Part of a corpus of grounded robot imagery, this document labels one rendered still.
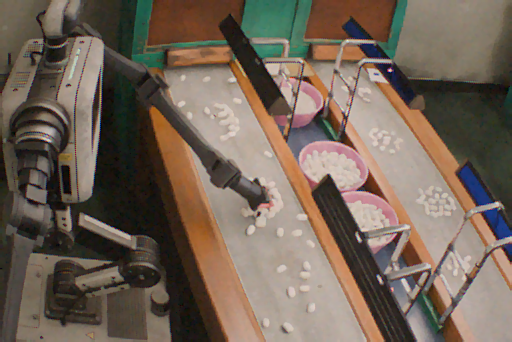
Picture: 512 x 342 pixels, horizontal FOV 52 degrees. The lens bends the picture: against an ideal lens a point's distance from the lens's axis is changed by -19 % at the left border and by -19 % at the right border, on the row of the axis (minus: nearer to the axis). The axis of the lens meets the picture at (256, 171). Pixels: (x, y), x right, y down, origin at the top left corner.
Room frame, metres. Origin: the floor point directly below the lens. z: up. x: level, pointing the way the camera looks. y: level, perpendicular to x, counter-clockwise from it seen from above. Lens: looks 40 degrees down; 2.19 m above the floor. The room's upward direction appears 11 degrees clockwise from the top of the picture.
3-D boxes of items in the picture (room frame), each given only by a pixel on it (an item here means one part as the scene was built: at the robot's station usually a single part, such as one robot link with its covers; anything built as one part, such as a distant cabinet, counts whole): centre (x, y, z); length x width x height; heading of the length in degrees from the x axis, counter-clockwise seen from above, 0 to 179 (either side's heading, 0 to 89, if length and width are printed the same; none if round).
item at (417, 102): (2.15, -0.41, 1.08); 0.62 x 0.08 x 0.07; 26
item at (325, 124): (2.11, -0.34, 0.90); 0.20 x 0.19 x 0.45; 26
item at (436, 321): (1.24, -0.76, 0.90); 0.20 x 0.19 x 0.45; 26
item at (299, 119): (2.18, -0.08, 0.72); 0.27 x 0.27 x 0.10
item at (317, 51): (2.58, -0.27, 0.83); 0.30 x 0.06 x 0.07; 116
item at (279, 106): (1.91, 0.09, 1.08); 0.62 x 0.08 x 0.07; 26
